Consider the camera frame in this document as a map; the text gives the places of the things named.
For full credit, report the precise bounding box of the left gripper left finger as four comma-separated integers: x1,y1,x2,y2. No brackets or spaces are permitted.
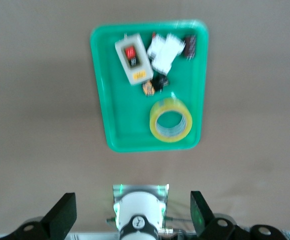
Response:
9,192,78,240

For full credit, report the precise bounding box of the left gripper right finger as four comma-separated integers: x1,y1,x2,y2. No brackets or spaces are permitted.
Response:
189,191,237,240

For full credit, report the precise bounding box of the black base connector cable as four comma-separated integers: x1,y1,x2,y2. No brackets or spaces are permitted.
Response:
158,216,195,237

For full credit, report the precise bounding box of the black orange push button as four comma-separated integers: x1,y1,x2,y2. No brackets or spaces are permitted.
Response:
141,74,171,97

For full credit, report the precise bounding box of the yellow packing tape roll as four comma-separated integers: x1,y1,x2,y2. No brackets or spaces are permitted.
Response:
149,91,193,143

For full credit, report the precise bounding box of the green plastic tray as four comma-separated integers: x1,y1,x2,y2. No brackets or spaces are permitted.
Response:
89,19,209,153

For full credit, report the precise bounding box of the grey on-off switch box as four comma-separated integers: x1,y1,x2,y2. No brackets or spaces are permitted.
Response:
114,33,155,87

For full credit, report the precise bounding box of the dark cylindrical capacitor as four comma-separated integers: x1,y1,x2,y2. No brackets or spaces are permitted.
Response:
183,34,198,60

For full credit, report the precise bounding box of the white circuit breaker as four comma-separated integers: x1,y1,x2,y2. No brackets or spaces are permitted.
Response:
146,33,186,76

